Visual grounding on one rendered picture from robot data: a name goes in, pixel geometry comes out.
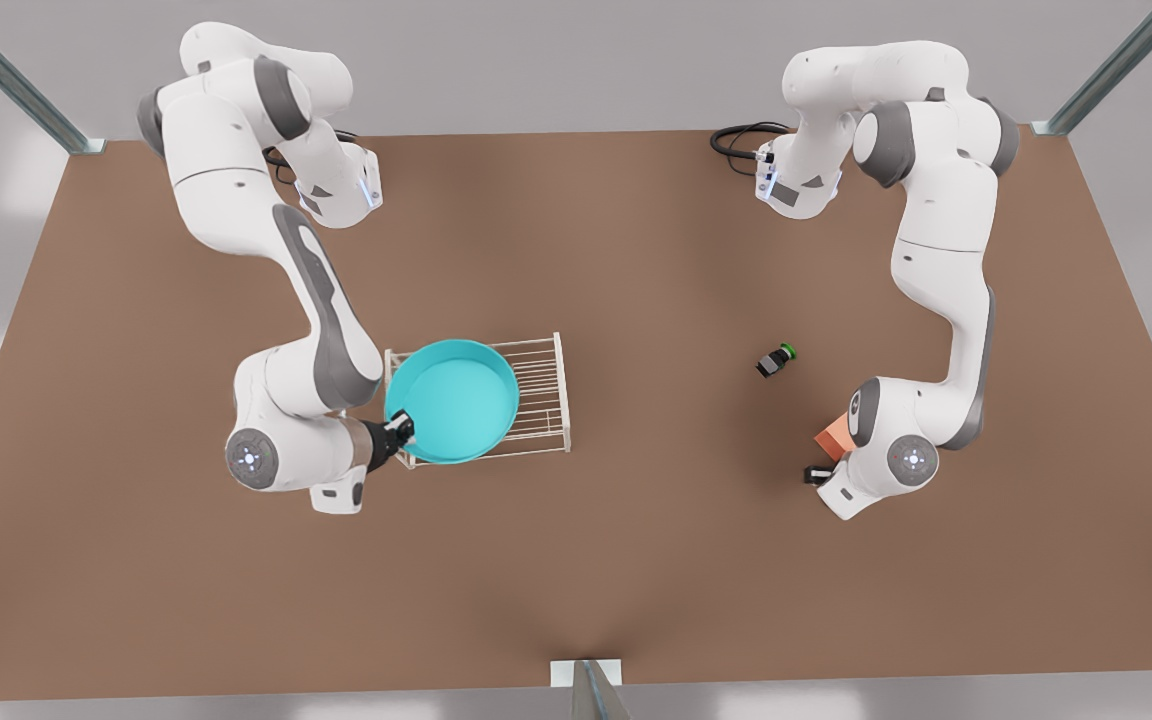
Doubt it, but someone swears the teal round plate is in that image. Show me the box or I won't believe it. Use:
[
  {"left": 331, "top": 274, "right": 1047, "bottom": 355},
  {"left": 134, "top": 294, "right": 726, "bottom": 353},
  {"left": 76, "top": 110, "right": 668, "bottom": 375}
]
[{"left": 384, "top": 339, "right": 521, "bottom": 465}]

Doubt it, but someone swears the white wire shelf rack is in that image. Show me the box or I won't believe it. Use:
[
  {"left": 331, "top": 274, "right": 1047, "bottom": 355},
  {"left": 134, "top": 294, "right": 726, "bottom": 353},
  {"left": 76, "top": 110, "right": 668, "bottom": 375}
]
[{"left": 382, "top": 332, "right": 573, "bottom": 471}]

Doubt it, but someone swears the orange red block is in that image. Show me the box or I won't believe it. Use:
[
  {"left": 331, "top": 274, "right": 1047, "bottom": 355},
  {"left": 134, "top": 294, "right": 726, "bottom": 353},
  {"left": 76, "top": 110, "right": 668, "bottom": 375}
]
[{"left": 814, "top": 410, "right": 857, "bottom": 463}]

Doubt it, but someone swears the black cable loop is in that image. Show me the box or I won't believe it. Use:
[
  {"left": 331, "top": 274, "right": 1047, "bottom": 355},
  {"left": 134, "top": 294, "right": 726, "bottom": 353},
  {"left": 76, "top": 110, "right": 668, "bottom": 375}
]
[
  {"left": 263, "top": 129, "right": 362, "bottom": 187},
  {"left": 710, "top": 122, "right": 793, "bottom": 179}
]

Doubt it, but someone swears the silver frame post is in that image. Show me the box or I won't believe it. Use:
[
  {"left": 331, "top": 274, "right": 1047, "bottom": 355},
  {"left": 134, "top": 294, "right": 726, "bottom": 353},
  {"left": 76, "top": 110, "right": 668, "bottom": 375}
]
[
  {"left": 1030, "top": 0, "right": 1152, "bottom": 138},
  {"left": 549, "top": 657, "right": 635, "bottom": 720},
  {"left": 0, "top": 0, "right": 108, "bottom": 156}
]

